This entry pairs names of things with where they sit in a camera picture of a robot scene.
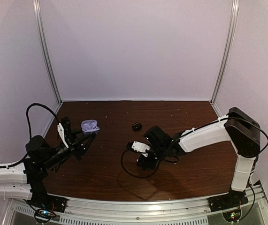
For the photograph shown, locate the left aluminium post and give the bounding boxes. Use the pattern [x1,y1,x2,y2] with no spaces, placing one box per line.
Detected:
[32,0,62,105]

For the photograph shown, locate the aluminium front rail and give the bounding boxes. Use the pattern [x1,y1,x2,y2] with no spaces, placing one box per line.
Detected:
[0,185,268,225]

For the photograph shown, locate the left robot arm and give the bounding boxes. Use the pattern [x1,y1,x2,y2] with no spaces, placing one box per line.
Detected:
[0,132,96,208]

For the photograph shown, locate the left black cable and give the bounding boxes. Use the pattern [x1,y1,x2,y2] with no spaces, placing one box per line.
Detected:
[0,103,63,168]

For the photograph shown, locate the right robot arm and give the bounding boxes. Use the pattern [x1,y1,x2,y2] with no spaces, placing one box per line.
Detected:
[128,107,261,207]

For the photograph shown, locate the black cable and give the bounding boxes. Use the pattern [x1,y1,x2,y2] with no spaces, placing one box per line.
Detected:
[121,114,268,225]
[0,103,63,168]

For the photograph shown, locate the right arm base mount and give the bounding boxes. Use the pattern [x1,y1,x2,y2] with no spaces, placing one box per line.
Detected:
[208,194,248,223]

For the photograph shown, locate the black earbud charging case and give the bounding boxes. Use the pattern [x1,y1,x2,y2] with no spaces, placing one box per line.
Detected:
[132,122,142,131]

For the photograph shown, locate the right black cable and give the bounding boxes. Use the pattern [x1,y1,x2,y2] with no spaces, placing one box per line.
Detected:
[121,114,268,225]

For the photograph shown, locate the aluminium post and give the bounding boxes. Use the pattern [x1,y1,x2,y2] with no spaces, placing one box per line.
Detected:
[210,0,239,105]
[32,0,62,105]

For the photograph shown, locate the purple earbud charging case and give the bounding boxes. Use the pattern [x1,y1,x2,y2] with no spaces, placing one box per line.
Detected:
[81,120,99,135]

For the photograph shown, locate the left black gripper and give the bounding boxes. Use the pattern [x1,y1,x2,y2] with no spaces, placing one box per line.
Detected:
[42,127,95,170]

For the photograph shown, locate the right aluminium post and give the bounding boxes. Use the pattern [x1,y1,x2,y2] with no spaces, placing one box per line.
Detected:
[210,0,239,105]

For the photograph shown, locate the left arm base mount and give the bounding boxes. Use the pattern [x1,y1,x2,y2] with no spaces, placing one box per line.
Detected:
[25,195,67,224]

